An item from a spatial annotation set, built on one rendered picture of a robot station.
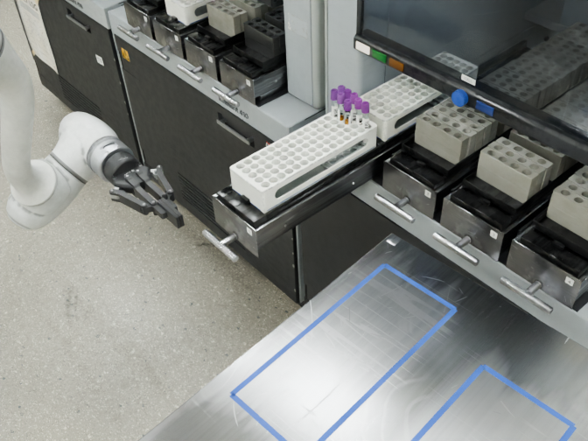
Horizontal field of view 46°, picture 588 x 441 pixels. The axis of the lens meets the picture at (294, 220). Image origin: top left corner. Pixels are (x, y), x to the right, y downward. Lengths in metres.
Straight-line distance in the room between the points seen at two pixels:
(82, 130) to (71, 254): 0.96
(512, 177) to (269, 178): 0.43
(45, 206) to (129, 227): 0.97
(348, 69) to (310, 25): 0.13
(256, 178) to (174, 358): 0.95
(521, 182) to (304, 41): 0.59
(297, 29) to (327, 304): 0.71
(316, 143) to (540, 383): 0.60
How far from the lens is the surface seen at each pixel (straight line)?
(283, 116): 1.63
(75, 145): 1.57
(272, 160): 1.29
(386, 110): 1.42
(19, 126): 1.38
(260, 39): 1.69
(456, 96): 1.25
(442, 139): 1.35
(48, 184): 1.54
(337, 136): 1.34
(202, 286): 2.25
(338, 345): 1.04
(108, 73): 2.42
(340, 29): 1.47
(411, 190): 1.36
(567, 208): 1.25
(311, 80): 1.61
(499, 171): 1.30
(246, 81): 1.66
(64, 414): 2.07
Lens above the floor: 1.65
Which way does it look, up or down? 43 degrees down
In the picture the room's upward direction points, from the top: 3 degrees counter-clockwise
